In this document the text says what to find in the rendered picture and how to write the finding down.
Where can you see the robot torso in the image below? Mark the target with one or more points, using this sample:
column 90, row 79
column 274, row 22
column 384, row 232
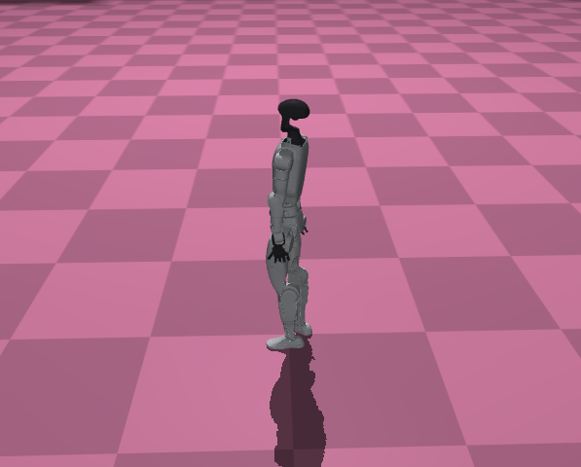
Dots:
column 294, row 217

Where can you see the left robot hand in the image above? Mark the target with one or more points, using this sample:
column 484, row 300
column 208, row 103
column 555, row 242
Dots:
column 278, row 252

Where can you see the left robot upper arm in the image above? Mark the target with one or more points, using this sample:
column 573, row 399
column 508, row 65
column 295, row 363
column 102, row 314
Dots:
column 282, row 165

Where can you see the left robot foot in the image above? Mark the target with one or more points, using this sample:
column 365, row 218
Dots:
column 281, row 343

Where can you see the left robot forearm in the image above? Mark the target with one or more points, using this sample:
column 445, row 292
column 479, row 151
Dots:
column 277, row 212

